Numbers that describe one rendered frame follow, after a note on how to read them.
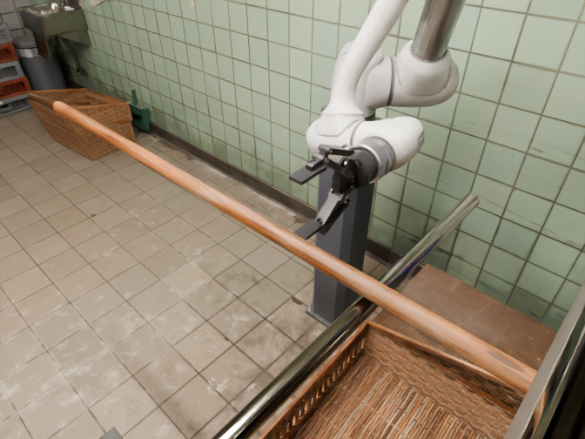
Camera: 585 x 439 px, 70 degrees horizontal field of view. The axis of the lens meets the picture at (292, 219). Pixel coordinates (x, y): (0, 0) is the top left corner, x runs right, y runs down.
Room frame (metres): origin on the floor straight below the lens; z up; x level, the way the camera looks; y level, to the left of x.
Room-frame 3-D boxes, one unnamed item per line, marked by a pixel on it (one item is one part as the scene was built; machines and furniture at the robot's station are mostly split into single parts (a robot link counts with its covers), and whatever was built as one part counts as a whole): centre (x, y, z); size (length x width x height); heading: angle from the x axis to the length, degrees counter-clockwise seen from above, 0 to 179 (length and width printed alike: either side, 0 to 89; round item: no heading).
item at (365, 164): (0.73, -0.12, 1.19); 0.09 x 0.07 x 0.08; 138
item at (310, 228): (0.64, -0.03, 1.12); 0.07 x 0.03 x 0.01; 138
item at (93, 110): (3.12, 1.65, 0.32); 0.56 x 0.49 x 0.28; 55
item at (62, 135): (3.12, 1.66, 0.14); 0.56 x 0.49 x 0.28; 53
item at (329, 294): (1.36, -0.21, 0.50); 0.21 x 0.21 x 1.00; 48
